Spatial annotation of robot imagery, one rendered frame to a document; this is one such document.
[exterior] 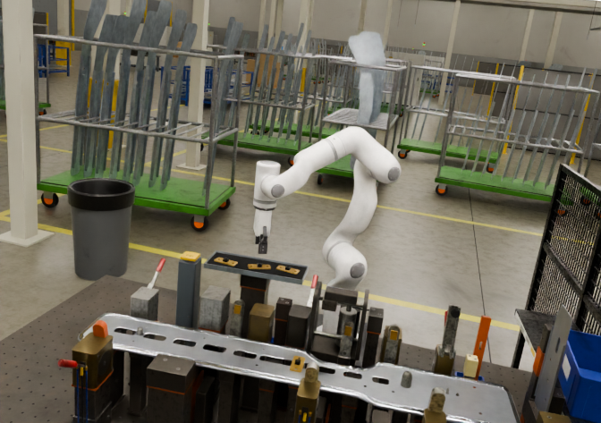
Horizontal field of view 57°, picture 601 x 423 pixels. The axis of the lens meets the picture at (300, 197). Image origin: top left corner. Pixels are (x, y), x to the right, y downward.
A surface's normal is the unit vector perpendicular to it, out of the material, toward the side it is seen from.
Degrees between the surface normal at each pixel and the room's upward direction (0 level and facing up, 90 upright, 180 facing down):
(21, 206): 90
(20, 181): 90
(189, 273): 90
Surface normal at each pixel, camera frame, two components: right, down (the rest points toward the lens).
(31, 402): 0.11, -0.96
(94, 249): 0.07, 0.33
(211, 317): -0.17, 0.25
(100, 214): 0.29, 0.34
